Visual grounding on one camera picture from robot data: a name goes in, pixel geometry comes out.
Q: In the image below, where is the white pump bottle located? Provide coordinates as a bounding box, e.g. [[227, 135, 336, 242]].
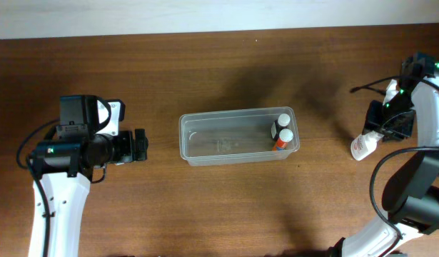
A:
[[350, 131, 384, 161]]

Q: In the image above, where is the dark bottle white cap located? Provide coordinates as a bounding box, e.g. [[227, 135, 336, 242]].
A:
[[271, 114, 291, 141]]

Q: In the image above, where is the orange glue stick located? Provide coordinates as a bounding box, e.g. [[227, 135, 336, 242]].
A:
[[272, 128, 293, 151]]

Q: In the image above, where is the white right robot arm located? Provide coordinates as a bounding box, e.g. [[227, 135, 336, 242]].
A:
[[326, 54, 439, 256]]

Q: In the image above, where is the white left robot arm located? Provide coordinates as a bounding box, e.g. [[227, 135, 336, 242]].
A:
[[26, 126, 148, 256]]

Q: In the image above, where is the clear plastic container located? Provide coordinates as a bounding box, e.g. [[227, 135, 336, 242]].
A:
[[179, 106, 301, 166]]

